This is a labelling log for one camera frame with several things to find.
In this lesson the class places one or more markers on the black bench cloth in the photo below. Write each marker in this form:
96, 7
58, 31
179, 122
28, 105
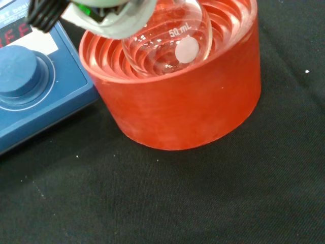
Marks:
203, 198

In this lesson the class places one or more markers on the heater with blue base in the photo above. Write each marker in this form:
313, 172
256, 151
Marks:
63, 76

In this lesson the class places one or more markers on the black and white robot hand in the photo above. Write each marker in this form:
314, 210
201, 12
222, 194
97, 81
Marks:
114, 25

